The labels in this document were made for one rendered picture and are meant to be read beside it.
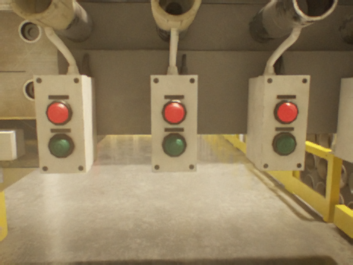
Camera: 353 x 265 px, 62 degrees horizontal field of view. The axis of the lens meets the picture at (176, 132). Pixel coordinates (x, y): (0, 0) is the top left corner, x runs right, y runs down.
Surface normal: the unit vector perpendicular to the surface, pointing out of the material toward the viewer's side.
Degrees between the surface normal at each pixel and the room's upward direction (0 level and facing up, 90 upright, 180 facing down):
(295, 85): 90
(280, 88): 90
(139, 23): 90
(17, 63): 90
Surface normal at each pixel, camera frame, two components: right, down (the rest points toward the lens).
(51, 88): 0.04, 0.15
